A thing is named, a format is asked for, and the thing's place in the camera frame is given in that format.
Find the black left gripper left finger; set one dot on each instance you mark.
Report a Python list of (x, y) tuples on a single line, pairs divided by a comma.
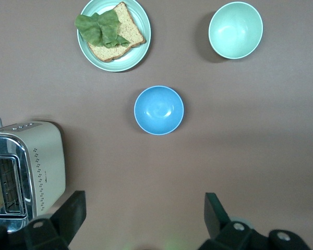
[(65, 216)]

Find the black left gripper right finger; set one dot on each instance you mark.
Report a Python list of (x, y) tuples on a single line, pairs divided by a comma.
[(219, 224)]

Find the blue bowl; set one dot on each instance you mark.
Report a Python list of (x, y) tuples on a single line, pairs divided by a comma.
[(159, 110)]

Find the light green bowl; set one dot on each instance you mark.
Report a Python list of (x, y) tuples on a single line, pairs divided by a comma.
[(236, 31)]

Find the beige and chrome toaster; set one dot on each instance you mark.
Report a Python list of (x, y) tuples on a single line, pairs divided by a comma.
[(47, 156)]

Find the brown table cover mat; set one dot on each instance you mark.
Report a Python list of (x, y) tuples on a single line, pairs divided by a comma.
[(224, 130)]

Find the green lettuce leaf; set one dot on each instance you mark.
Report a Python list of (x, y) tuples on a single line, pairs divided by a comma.
[(94, 28)]

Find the brown bread slice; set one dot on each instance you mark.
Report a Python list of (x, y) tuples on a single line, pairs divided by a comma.
[(130, 28)]

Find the light green plate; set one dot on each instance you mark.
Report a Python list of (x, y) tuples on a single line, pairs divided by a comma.
[(139, 15)]

